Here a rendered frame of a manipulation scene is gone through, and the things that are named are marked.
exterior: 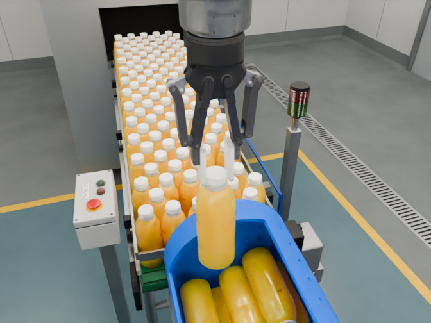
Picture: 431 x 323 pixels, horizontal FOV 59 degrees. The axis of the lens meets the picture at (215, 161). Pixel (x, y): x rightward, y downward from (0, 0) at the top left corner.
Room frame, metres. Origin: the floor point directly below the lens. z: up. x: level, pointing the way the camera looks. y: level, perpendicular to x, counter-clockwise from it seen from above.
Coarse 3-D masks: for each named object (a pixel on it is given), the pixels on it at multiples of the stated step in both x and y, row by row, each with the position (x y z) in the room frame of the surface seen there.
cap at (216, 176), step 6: (210, 168) 0.50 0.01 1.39; (216, 168) 0.50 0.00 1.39; (222, 168) 0.50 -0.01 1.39; (210, 174) 0.48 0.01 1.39; (216, 174) 0.48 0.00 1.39; (222, 174) 0.48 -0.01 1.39; (210, 180) 0.47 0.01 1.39; (216, 180) 0.47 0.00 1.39; (222, 180) 0.47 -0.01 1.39; (210, 186) 0.47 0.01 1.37; (216, 186) 0.47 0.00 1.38
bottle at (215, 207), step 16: (208, 192) 0.47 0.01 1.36; (224, 192) 0.47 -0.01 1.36; (208, 208) 0.46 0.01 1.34; (224, 208) 0.46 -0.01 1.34; (208, 224) 0.45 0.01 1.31; (224, 224) 0.45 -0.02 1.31; (208, 240) 0.45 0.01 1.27; (224, 240) 0.45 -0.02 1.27; (208, 256) 0.45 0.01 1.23; (224, 256) 0.45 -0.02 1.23
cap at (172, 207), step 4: (172, 200) 0.76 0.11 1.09; (168, 204) 0.74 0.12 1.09; (172, 204) 0.74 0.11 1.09; (176, 204) 0.74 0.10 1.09; (168, 208) 0.73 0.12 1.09; (172, 208) 0.73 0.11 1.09; (176, 208) 0.73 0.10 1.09; (168, 212) 0.73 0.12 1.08; (172, 212) 0.72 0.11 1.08; (176, 212) 0.73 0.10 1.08
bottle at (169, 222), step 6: (180, 210) 0.74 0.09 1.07; (168, 216) 0.73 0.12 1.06; (174, 216) 0.72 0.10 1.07; (180, 216) 0.73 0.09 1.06; (162, 222) 0.73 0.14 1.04; (168, 222) 0.72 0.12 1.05; (174, 222) 0.72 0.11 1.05; (180, 222) 0.72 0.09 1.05; (162, 228) 0.73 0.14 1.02; (168, 228) 0.71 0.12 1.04; (174, 228) 0.71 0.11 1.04; (168, 234) 0.71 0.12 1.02
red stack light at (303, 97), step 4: (292, 92) 1.09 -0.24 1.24; (296, 92) 1.08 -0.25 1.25; (300, 92) 1.08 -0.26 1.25; (304, 92) 1.08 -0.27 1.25; (308, 92) 1.09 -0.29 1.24; (292, 96) 1.09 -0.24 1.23; (296, 96) 1.08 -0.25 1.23; (300, 96) 1.08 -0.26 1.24; (304, 96) 1.08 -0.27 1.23; (308, 96) 1.09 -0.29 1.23; (292, 100) 1.09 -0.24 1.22; (296, 100) 1.08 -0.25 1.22; (300, 100) 1.08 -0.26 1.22; (304, 100) 1.08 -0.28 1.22
